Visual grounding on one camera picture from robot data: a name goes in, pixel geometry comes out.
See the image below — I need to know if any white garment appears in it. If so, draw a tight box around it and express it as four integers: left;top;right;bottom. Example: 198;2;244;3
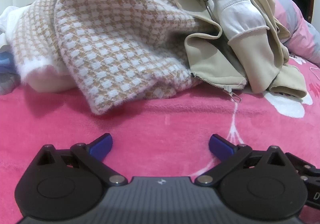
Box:
0;5;28;40

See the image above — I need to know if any pink floral blanket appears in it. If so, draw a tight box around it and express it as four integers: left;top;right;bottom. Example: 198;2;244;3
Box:
0;52;320;217

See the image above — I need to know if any pink grey floral duvet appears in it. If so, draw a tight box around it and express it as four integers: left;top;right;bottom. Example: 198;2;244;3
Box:
271;0;320;66

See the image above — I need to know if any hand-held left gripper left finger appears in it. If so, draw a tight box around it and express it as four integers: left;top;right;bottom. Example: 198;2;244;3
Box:
37;133;128;187

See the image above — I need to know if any beige zip jacket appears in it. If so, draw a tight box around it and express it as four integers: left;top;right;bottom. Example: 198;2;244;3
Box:
174;0;308;101

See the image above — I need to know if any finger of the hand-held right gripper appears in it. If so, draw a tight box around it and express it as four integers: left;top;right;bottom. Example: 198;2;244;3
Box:
286;153;320;183

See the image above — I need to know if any cream fleece garment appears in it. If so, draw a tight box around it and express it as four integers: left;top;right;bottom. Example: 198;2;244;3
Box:
29;74;76;94

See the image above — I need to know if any houndstooth knit sweater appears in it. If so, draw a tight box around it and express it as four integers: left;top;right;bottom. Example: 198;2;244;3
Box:
10;0;222;116

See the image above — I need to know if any light blue cloth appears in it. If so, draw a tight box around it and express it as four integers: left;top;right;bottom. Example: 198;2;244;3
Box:
0;48;16;74

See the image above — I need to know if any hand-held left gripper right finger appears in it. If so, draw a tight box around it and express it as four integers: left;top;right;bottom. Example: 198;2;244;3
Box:
195;133;288;187

